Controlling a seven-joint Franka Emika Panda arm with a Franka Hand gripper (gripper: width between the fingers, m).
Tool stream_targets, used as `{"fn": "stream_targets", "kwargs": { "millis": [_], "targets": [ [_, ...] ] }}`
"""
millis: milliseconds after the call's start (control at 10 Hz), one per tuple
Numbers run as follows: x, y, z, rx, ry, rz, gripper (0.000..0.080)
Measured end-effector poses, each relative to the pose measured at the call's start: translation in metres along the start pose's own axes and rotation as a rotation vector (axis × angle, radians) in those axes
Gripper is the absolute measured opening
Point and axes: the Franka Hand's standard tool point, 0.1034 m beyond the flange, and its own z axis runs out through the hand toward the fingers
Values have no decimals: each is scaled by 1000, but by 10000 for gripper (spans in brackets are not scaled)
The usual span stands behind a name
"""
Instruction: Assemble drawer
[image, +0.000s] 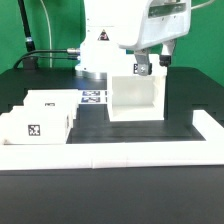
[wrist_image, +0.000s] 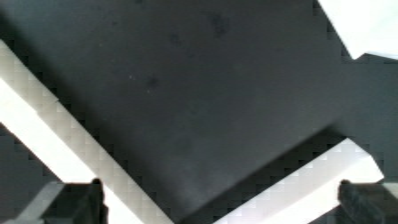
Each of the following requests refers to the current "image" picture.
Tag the white rear drawer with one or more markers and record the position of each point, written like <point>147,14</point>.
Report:
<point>62,98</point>

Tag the white U-shaped border fence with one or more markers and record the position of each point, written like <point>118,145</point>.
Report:
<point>209,151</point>

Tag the white drawer cabinet box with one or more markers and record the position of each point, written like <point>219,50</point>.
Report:
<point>131,97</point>

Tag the white front drawer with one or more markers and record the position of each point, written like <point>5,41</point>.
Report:
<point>24,125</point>

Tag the black pole stand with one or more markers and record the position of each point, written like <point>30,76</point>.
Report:
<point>30,63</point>

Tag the white drawer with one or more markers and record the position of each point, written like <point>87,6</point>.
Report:
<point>24,125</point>
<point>62,98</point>

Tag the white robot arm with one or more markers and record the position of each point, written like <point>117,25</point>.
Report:
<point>100,53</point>

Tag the white marker tag sheet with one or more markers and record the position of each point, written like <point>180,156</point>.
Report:
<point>92,96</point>

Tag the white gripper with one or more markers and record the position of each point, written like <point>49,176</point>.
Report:
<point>146,23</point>

